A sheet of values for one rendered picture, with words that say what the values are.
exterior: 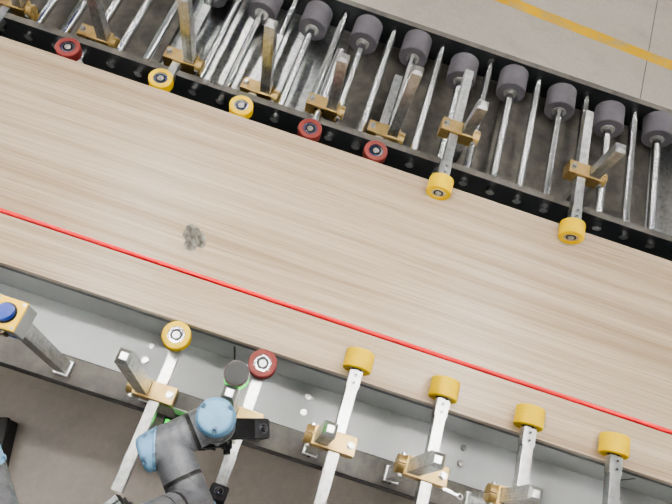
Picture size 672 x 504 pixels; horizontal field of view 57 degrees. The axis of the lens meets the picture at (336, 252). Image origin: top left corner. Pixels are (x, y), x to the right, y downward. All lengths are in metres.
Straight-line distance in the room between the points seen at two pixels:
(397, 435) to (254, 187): 0.90
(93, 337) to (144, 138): 0.65
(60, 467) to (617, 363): 2.01
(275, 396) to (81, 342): 0.63
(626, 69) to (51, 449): 3.60
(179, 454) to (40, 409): 1.53
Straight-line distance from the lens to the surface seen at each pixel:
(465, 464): 2.10
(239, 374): 1.47
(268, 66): 2.12
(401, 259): 1.90
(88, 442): 2.66
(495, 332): 1.91
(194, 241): 1.85
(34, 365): 2.02
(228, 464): 1.73
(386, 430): 2.04
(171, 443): 1.26
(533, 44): 3.98
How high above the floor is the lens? 2.58
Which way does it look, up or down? 64 degrees down
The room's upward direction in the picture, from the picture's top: 20 degrees clockwise
